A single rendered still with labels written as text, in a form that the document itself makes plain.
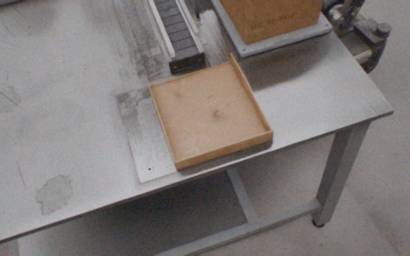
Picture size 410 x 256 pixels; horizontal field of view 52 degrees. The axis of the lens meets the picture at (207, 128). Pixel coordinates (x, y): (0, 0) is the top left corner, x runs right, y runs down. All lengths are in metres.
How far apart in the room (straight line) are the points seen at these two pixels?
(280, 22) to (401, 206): 1.08
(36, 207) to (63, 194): 0.07
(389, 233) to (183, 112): 1.13
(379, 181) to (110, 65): 1.31
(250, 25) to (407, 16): 1.73
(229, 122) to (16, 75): 0.68
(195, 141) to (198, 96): 0.15
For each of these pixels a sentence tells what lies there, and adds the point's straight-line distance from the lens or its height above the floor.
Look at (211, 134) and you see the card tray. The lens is 1.11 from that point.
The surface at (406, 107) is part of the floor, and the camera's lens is 2.36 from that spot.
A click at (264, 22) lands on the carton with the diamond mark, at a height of 0.92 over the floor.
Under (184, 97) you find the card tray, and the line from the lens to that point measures 1.20.
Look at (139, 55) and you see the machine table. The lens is 1.34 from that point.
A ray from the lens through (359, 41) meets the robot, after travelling 2.26.
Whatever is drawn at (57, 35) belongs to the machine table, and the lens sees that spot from 1.50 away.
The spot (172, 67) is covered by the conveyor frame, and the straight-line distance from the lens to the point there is 1.25.
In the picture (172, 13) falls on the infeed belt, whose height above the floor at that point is 0.88.
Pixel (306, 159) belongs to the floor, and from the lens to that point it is 2.06.
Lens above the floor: 1.75
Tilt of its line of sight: 55 degrees down
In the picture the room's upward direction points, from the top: 7 degrees counter-clockwise
